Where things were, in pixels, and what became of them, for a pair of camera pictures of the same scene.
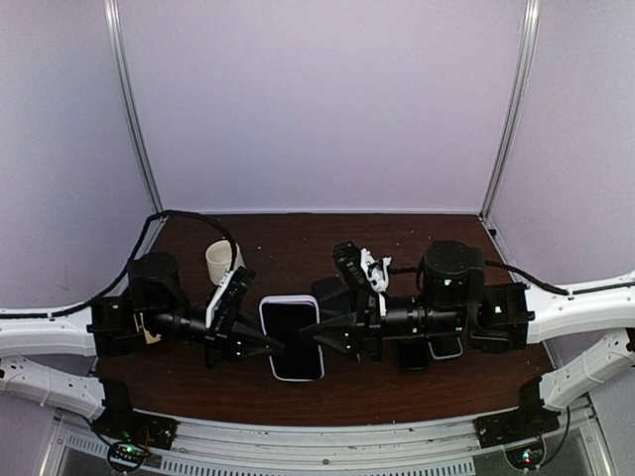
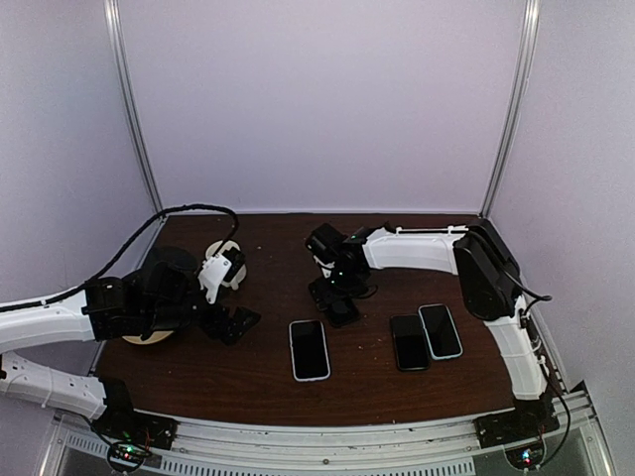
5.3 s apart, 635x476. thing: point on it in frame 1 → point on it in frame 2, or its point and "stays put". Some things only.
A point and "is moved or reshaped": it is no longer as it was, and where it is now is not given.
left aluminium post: (114, 27) stays put
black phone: (412, 354) stays put
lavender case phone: (283, 318) is moved or reshaped
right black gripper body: (368, 332) → (342, 287)
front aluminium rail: (450, 446) stays put
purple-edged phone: (284, 316) is moved or reshaped
